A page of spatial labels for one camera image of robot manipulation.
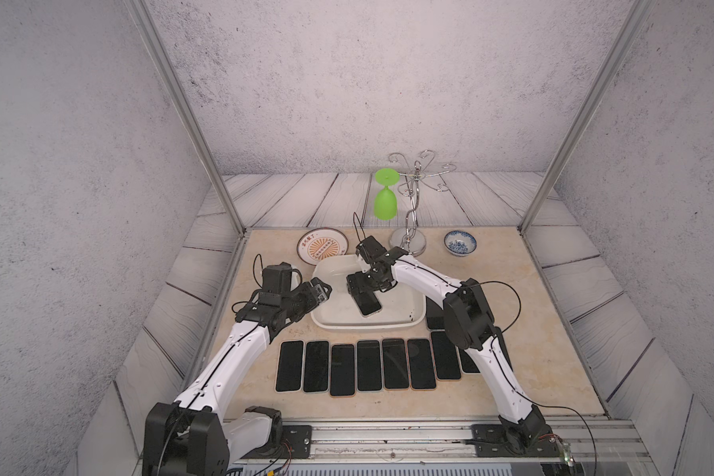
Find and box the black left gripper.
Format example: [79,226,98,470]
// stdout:
[278,276,332,321]

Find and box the black phone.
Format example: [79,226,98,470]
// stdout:
[329,344,356,397]
[350,290,383,317]

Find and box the purple case phone back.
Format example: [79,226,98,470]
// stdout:
[276,340,305,392]

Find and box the mint green case phone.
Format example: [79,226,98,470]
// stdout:
[303,340,330,393]

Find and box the light green case phone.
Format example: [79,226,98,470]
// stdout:
[356,340,383,392]

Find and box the pink case phone front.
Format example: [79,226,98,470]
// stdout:
[407,338,436,390]

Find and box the blue purple case phone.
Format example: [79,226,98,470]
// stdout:
[458,349,479,374]

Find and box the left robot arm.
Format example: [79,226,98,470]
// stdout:
[142,262,332,475]

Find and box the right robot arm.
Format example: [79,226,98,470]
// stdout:
[347,236,551,455]

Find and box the white plastic storage box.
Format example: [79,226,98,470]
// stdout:
[311,255,426,331]

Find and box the pink case phone behind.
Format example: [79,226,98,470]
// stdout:
[381,338,410,390]

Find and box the pale pink case phone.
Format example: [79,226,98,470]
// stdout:
[430,331,461,381]

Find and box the metal glass rack stand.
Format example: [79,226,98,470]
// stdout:
[388,149,457,257]

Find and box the orange patterned round plate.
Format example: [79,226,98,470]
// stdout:
[297,227,349,266]

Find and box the green plastic wine glass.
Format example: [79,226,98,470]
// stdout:
[373,168,400,221]

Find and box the blue white porcelain bowl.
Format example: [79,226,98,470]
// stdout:
[443,230,477,257]

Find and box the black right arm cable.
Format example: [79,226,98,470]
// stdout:
[475,278,600,476]

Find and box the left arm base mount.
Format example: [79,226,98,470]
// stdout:
[244,424,313,460]

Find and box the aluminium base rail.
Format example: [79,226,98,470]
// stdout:
[223,416,658,475]

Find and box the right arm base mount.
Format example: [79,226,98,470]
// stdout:
[464,424,563,458]

